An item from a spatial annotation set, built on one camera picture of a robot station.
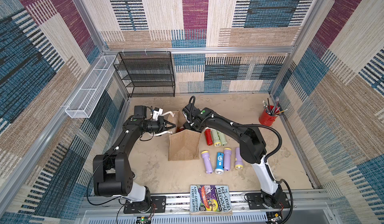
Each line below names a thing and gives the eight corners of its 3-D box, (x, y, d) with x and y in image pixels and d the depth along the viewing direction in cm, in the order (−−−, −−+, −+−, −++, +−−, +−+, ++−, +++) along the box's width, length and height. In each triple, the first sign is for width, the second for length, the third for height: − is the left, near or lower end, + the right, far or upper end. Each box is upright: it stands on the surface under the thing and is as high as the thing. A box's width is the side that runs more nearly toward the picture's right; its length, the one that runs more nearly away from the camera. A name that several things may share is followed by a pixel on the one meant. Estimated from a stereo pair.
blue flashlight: (214, 173, 84) (215, 172, 81) (216, 153, 91) (217, 151, 89) (222, 175, 83) (223, 173, 81) (224, 155, 91) (224, 152, 88)
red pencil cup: (261, 127, 104) (268, 116, 94) (258, 117, 110) (264, 105, 100) (273, 127, 104) (281, 116, 94) (269, 117, 109) (276, 105, 100)
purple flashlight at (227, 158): (223, 170, 85) (224, 168, 83) (224, 149, 93) (224, 147, 91) (231, 171, 84) (232, 169, 82) (230, 149, 92) (231, 148, 90)
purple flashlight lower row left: (206, 174, 84) (206, 173, 81) (200, 153, 91) (201, 151, 89) (213, 173, 84) (214, 171, 82) (207, 152, 92) (208, 150, 90)
